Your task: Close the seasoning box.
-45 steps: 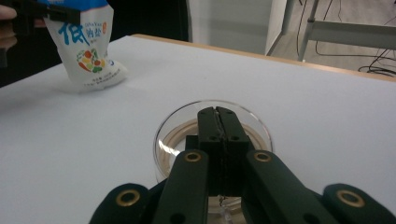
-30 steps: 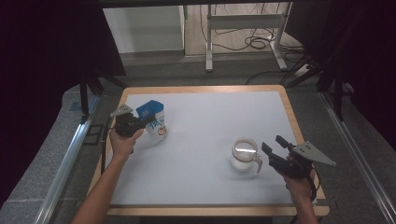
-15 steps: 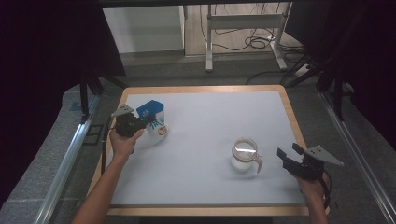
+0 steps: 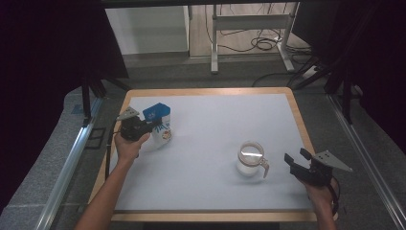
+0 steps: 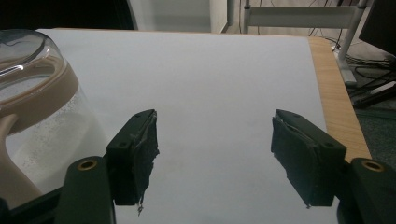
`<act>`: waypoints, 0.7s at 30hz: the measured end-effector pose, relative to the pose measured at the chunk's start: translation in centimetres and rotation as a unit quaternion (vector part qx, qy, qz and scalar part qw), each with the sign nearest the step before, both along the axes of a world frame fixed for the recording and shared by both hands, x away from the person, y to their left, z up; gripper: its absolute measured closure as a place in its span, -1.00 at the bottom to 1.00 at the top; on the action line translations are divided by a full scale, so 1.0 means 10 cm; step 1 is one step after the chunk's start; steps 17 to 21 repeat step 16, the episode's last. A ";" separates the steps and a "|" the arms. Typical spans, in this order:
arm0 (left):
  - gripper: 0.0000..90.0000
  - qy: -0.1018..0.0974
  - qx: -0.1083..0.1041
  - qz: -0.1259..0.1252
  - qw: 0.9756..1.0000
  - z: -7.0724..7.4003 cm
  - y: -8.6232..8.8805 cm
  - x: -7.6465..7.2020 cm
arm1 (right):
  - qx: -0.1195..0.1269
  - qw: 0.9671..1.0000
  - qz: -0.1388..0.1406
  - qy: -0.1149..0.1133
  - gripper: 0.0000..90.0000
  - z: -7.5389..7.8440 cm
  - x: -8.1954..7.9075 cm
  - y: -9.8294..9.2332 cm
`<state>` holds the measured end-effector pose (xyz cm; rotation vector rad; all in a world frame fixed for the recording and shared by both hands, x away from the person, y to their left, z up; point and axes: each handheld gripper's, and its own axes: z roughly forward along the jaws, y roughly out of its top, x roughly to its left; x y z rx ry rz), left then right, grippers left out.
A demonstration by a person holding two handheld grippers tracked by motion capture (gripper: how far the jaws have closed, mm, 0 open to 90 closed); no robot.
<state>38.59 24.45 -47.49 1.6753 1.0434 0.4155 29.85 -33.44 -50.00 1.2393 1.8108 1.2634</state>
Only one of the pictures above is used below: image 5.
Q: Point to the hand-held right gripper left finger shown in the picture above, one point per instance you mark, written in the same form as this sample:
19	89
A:
134	158

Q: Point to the black stand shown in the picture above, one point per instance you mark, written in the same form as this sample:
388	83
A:
373	96

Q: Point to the wooden table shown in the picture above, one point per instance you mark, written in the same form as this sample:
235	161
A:
336	99

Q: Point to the white panel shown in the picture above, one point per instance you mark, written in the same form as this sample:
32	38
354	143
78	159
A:
174	14

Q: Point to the dark curtain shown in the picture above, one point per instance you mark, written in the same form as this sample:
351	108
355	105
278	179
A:
62	14
381	25

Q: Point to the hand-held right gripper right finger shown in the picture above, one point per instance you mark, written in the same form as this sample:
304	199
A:
308	158

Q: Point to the grey metal desk frame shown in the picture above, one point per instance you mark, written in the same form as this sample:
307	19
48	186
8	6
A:
299	17

